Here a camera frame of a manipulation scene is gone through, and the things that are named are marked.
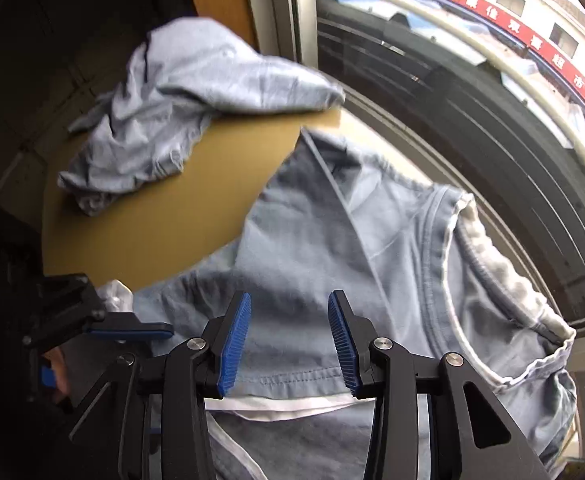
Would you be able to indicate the dark balcony fence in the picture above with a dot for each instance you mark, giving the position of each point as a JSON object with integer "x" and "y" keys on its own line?
{"x": 472, "y": 125}

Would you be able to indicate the person's left hand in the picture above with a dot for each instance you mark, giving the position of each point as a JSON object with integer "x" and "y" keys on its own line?
{"x": 61, "y": 370}

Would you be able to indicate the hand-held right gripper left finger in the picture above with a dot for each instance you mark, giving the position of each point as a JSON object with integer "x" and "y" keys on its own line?
{"x": 235, "y": 345}

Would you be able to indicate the grey-blue pants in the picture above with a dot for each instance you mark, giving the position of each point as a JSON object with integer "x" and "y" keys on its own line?
{"x": 322, "y": 260}

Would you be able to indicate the white balcony railing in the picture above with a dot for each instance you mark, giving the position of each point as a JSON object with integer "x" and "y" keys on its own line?
{"x": 512, "y": 80}

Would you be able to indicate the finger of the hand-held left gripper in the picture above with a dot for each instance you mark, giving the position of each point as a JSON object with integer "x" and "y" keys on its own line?
{"x": 132, "y": 331}

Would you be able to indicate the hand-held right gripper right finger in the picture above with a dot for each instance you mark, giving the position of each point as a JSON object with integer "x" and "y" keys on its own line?
{"x": 342, "y": 345}

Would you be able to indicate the window frame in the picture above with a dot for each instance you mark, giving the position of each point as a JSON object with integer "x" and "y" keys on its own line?
{"x": 285, "y": 10}

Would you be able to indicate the light grey-blue shirt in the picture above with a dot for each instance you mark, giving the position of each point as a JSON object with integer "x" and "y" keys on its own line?
{"x": 172, "y": 110}

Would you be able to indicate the red shop sign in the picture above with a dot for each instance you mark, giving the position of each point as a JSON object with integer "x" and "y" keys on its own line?
{"x": 522, "y": 30}

